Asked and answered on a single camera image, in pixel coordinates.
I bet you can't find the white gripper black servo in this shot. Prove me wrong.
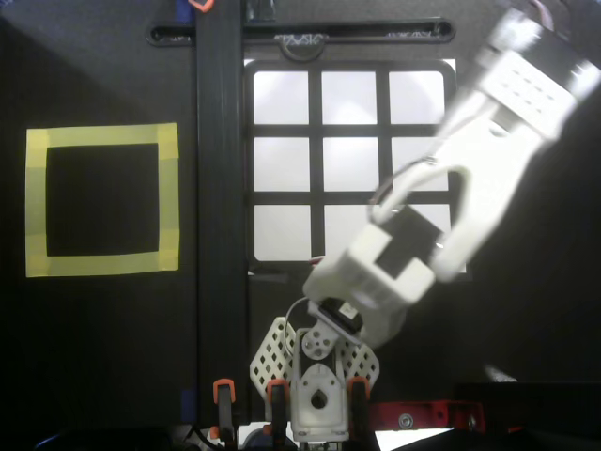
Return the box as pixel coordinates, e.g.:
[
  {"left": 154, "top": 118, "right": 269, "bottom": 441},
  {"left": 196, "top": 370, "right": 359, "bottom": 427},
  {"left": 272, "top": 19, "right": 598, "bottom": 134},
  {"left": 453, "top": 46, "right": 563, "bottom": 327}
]
[{"left": 486, "top": 5, "right": 601, "bottom": 101}]

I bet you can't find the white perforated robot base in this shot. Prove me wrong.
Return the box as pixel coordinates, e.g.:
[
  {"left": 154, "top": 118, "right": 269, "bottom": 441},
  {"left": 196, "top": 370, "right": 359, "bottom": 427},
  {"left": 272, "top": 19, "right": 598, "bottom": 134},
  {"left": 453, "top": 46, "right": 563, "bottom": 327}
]
[{"left": 247, "top": 315, "right": 382, "bottom": 401}]

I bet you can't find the black and white grid mat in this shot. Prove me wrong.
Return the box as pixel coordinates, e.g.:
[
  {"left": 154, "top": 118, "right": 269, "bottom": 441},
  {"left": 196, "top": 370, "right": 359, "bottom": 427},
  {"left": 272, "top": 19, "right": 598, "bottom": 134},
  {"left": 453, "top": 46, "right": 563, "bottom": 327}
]
[{"left": 243, "top": 57, "right": 468, "bottom": 276}]

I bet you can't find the yellow tape square outline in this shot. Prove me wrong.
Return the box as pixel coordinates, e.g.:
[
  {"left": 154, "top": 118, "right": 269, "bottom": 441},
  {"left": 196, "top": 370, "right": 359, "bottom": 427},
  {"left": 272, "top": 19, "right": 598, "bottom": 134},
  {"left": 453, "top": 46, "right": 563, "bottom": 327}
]
[{"left": 24, "top": 122, "right": 182, "bottom": 280}]

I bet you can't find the red corner bracket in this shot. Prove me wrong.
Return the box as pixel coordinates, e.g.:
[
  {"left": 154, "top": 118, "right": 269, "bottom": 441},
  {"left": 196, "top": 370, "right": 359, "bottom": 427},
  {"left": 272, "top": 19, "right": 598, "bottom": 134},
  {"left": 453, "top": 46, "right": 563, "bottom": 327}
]
[{"left": 368, "top": 397, "right": 486, "bottom": 433}]

